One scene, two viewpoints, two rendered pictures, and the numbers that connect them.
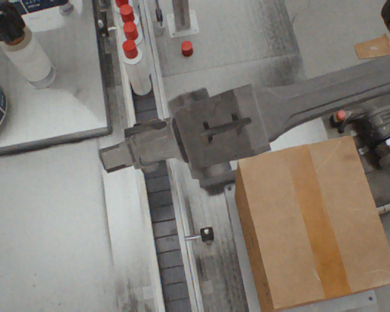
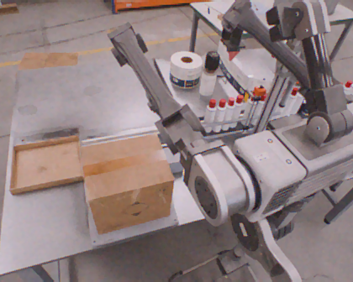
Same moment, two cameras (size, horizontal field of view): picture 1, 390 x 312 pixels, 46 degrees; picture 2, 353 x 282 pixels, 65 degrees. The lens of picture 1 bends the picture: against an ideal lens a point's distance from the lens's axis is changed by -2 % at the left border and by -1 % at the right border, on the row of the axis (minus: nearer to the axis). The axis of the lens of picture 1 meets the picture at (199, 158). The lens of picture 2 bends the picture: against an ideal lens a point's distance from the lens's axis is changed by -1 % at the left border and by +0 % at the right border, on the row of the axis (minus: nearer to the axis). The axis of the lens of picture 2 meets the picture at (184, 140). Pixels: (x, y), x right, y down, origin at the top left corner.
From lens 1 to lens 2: 0.87 m
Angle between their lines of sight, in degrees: 40
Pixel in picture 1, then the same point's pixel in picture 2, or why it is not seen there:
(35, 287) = (110, 107)
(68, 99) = (195, 106)
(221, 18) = not seen: hidden behind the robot
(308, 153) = (161, 159)
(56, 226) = (136, 112)
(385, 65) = (155, 80)
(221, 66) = not seen: hidden behind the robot
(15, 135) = (175, 91)
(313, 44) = not seen: outside the picture
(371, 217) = (125, 187)
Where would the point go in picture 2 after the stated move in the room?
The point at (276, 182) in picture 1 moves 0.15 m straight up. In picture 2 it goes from (144, 147) to (144, 118)
